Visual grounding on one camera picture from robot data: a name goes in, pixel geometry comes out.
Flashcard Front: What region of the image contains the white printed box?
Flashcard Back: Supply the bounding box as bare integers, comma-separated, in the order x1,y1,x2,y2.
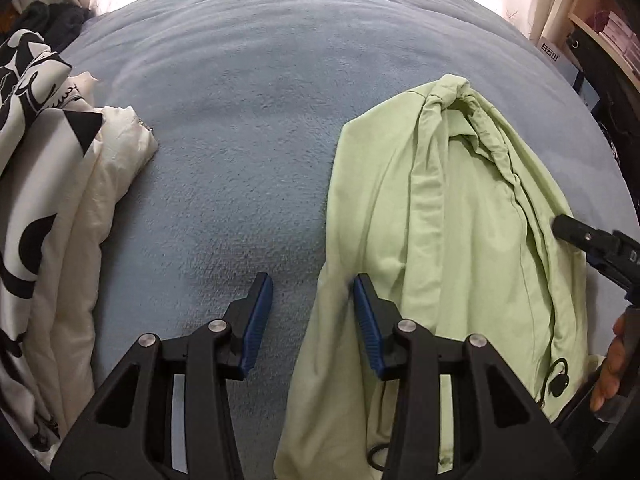
535,35,574,69

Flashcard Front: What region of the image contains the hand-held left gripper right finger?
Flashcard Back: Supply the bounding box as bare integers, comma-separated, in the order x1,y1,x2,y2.
352,274,577,480

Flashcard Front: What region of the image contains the person's right hand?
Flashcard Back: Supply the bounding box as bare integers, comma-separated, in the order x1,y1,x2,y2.
589,307,634,413

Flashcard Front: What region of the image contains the dark clothing pile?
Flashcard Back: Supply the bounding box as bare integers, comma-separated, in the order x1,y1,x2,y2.
19,1,97,56

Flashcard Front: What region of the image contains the light green black hoodie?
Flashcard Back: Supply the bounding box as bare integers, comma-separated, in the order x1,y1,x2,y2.
274,74,601,480

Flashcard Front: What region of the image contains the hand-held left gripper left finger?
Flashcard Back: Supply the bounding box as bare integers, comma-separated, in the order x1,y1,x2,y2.
50,272,275,480

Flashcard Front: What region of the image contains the black white patterned garment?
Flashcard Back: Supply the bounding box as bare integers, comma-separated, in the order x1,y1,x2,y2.
0,27,108,456

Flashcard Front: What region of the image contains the blue fleece blanket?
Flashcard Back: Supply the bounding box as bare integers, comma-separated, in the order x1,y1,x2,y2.
50,0,631,480

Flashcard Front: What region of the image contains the row of books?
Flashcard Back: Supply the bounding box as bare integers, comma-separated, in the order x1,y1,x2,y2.
587,7,640,61

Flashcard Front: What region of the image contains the wooden shelf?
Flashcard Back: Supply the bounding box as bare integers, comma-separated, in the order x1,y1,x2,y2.
567,0,640,88

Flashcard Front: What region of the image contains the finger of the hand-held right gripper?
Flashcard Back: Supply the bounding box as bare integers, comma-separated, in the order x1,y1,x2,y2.
552,214,623,262

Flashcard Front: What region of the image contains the black storage box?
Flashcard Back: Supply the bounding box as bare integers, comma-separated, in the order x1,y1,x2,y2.
565,25,640,163

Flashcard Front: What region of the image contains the cream folded garment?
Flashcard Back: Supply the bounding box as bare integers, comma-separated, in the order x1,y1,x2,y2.
27,72,160,443

